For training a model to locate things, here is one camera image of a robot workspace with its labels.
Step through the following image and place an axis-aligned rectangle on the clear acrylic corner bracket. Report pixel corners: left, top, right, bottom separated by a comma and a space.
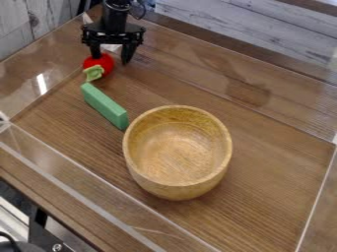
81, 12, 121, 52

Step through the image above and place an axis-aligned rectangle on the black cable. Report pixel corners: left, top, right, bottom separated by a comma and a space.
0, 230, 21, 252

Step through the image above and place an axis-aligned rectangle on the green rectangular block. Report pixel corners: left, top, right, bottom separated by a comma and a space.
80, 83, 128, 130

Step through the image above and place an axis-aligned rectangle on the clear acrylic tray wall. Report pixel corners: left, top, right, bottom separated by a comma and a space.
0, 112, 216, 252

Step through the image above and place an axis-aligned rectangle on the wooden bowl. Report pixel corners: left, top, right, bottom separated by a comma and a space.
123, 105, 232, 201

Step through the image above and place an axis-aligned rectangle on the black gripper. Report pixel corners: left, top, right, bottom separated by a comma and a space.
81, 0, 144, 65

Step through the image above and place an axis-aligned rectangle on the red plush strawberry toy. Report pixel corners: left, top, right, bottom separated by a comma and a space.
82, 53, 115, 82

